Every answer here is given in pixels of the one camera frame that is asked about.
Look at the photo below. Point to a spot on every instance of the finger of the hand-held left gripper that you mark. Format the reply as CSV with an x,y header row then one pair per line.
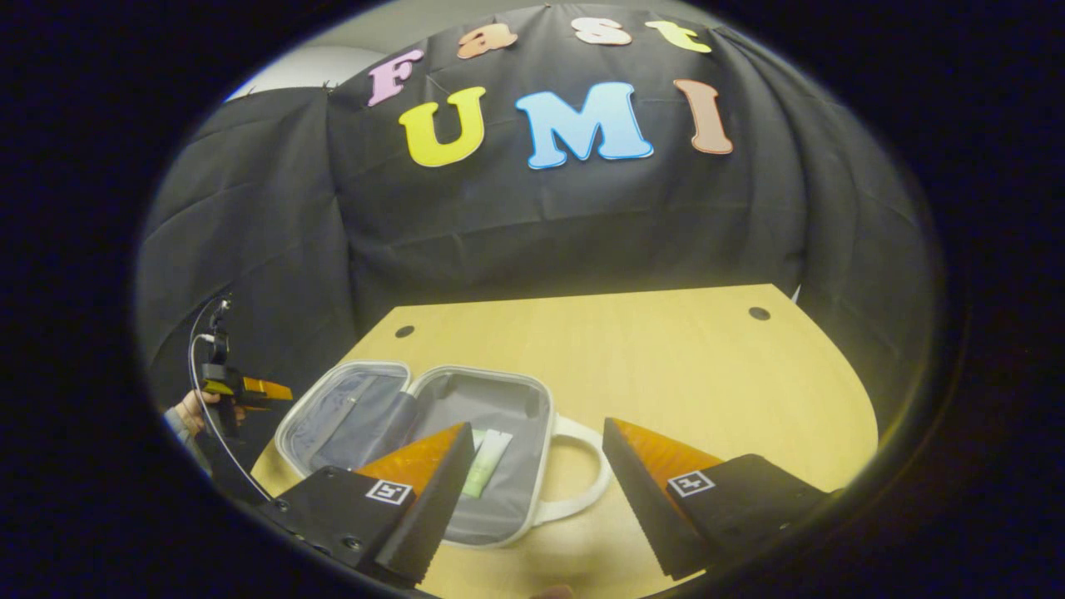
x,y
266,388

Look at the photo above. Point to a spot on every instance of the black backdrop cloth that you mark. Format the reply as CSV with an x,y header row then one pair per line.
x,y
582,225

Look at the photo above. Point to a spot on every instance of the green and white cream tube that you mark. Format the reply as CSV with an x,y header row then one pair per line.
x,y
489,466

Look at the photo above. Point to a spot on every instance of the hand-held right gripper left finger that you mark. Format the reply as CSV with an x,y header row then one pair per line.
x,y
428,516

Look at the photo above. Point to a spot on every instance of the white suitcase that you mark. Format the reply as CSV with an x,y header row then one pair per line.
x,y
499,399

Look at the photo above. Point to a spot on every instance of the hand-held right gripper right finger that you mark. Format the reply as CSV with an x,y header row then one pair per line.
x,y
649,507

